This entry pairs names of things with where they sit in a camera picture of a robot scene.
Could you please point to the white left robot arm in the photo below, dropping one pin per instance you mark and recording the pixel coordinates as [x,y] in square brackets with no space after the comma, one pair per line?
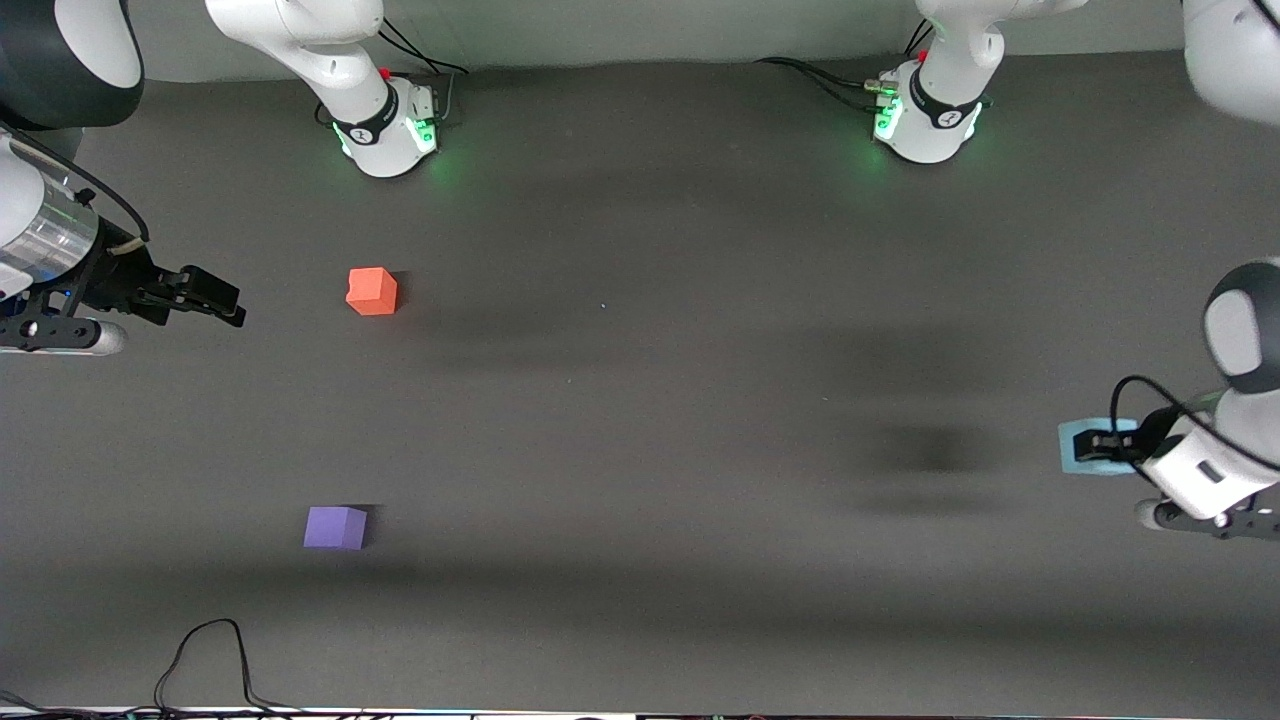
[945,90]

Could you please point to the purple foam block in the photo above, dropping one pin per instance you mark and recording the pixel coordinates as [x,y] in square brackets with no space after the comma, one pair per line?
[334,528]

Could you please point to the orange foam block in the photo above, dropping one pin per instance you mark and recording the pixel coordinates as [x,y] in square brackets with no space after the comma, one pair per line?
[372,292]

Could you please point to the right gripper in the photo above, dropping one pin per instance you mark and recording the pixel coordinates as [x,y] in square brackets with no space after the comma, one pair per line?
[118,281]

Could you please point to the light blue foam block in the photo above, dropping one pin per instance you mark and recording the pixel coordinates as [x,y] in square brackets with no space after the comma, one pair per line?
[1072,432]

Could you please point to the dark grey table mat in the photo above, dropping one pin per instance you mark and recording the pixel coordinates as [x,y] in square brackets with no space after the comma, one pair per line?
[700,500]

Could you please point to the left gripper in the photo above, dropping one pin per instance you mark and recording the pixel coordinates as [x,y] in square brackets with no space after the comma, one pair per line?
[1127,447]

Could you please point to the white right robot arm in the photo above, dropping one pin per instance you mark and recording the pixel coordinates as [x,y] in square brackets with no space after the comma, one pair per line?
[300,30]

